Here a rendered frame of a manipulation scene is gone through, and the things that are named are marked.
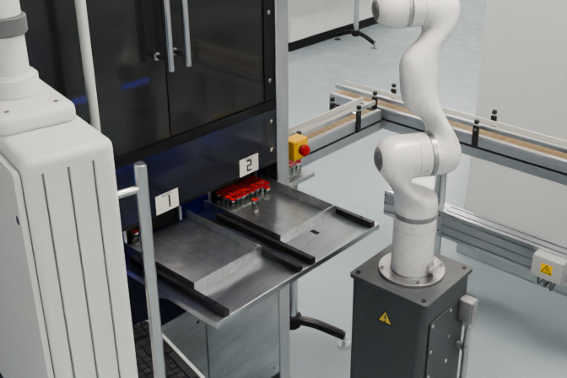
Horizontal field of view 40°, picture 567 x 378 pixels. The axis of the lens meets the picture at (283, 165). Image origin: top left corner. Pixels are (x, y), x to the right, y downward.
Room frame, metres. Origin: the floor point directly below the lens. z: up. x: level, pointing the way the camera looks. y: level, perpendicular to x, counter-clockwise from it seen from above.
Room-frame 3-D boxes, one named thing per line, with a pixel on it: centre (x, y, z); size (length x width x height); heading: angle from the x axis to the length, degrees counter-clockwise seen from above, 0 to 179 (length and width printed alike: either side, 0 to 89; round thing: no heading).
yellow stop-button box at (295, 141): (2.47, -0.04, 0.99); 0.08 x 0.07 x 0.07; 47
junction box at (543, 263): (2.45, -0.99, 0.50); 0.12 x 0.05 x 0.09; 47
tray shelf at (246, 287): (2.03, 0.11, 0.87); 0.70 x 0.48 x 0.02; 137
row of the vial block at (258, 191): (2.27, 0.11, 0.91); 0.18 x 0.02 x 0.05; 137
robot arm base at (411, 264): (1.88, -0.37, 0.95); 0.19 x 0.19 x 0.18
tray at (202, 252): (1.96, 0.28, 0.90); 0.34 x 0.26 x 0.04; 47
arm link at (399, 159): (1.88, -0.33, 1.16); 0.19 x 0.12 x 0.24; 103
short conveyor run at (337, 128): (2.78, -0.13, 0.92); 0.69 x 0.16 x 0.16; 137
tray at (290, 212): (2.21, 0.05, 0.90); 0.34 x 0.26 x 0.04; 47
